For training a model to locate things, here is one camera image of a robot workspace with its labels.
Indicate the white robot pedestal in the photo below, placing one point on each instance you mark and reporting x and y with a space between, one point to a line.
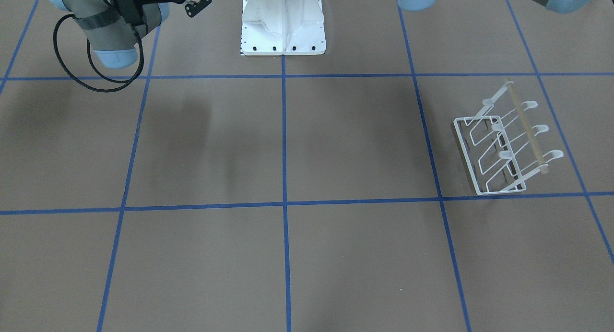
282 27

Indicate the white wire cup holder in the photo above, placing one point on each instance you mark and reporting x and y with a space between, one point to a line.
500 145

